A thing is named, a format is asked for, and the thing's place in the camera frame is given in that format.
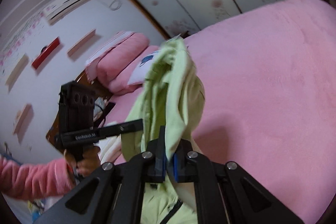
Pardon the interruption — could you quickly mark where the grey cloth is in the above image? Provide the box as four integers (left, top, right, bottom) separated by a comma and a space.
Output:
94, 97, 109, 119

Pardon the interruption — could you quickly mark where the green and black hooded jacket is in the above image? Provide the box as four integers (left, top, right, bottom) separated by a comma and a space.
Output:
121, 38, 206, 224

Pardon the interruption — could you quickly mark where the white folded towel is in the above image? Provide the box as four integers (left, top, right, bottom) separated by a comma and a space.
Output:
98, 135, 124, 164

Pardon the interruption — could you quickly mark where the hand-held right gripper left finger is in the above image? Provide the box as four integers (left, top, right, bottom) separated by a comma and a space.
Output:
34, 126, 167, 224

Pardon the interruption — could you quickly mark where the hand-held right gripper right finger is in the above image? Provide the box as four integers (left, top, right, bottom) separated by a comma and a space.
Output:
172, 138, 305, 224

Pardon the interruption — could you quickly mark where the white air conditioner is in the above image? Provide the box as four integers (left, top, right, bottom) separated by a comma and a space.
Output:
42, 0, 96, 25

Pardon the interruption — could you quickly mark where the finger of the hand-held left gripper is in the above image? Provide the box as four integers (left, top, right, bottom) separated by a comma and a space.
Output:
98, 119, 144, 139

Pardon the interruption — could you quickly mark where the red wall shelf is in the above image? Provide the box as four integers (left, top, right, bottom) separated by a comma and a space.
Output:
31, 37, 62, 70

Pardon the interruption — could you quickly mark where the pale wall shelf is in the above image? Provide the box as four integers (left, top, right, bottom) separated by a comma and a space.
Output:
5, 53, 29, 93
13, 104, 34, 136
67, 28, 101, 57

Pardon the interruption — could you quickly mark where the white printed storage box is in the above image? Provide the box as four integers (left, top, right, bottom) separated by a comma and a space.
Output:
25, 198, 50, 219

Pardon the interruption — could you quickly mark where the pink lace-trimmed pillow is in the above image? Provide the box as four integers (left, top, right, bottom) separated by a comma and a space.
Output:
84, 31, 137, 75

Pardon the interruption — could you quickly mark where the wooden headboard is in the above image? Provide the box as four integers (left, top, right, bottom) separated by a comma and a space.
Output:
46, 70, 116, 146

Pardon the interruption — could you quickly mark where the white air conditioner pipe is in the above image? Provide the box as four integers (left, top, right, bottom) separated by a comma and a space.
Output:
97, 0, 122, 11

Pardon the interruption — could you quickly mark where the person's left forearm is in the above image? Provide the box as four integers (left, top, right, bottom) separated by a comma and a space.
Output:
0, 154, 76, 199

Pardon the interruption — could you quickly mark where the white printed pillow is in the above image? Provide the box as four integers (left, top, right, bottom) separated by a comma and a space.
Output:
127, 49, 163, 85

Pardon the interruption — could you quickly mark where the black cloth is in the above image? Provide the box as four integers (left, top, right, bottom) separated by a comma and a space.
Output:
100, 102, 116, 127

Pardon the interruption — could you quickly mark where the pink folded quilt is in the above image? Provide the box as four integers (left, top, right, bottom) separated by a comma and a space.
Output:
96, 34, 150, 96

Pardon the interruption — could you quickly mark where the bed with pink sheet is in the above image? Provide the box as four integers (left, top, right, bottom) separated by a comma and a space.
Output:
102, 0, 336, 224

